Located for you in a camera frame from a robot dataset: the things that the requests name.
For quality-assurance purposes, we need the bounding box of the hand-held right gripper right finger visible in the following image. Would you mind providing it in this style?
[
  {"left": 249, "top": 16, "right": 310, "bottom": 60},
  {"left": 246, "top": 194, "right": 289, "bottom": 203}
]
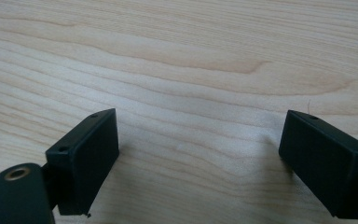
[{"left": 278, "top": 109, "right": 358, "bottom": 220}]

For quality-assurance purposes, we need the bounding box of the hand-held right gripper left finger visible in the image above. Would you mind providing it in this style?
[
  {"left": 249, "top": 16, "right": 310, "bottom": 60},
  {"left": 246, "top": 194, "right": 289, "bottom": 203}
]
[{"left": 45, "top": 107, "right": 120, "bottom": 217}]

